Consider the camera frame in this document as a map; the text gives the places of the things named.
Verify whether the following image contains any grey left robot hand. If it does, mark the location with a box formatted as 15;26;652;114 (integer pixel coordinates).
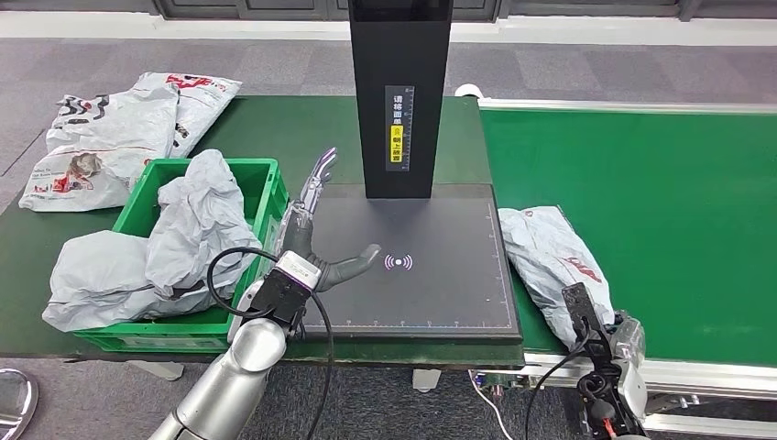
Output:
276;147;382;294

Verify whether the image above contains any black left camera cable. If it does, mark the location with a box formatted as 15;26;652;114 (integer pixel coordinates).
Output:
206;246;335;440

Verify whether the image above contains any dark glass partition frame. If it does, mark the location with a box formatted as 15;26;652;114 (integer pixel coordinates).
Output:
151;0;777;19

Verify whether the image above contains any small circuit board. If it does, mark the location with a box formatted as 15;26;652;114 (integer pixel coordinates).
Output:
473;371;526;390

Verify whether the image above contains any black scanner column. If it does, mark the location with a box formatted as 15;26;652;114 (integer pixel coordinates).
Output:
348;0;455;201

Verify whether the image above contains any plain grey parcel bag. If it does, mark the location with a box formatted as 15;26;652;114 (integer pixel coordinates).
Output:
40;229;244;334

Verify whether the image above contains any shiny chrome object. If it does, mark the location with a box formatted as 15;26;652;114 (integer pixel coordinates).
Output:
0;368;40;440

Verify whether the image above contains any green plastic crate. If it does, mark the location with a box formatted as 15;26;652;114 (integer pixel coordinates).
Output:
73;158;290;355

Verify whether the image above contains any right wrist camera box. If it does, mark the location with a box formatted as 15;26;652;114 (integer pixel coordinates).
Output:
561;281;611;366

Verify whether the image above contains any thin white cable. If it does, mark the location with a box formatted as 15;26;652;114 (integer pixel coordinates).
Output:
468;370;517;440

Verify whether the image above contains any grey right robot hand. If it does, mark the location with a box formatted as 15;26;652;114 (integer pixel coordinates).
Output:
607;311;648;366

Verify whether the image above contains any black scanner platform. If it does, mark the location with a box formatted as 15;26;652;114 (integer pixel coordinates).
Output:
298;183;523;343

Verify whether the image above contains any green conveyor belt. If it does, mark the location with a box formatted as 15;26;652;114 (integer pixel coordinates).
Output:
479;109;777;368

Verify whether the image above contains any black camera cable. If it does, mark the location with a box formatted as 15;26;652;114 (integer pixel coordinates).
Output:
523;327;599;440
206;246;335;440

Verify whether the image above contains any white parcel with black print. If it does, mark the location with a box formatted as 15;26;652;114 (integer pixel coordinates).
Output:
17;84;181;214

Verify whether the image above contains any white parcel with red logo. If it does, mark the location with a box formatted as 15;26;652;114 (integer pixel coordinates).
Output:
136;71;243;160

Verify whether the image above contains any white table foot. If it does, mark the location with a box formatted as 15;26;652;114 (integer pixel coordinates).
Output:
412;368;442;393
128;361;184;382

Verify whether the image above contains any grey parcel with red print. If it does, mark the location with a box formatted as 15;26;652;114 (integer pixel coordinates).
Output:
144;148;263;303
498;206;616;350

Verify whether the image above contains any black right camera cable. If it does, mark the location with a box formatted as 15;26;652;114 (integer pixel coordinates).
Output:
523;327;599;440

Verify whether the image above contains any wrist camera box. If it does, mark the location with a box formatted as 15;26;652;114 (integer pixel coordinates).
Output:
246;250;323;329
561;281;611;366

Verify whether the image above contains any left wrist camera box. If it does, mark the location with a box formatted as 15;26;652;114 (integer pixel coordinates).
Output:
246;250;323;329

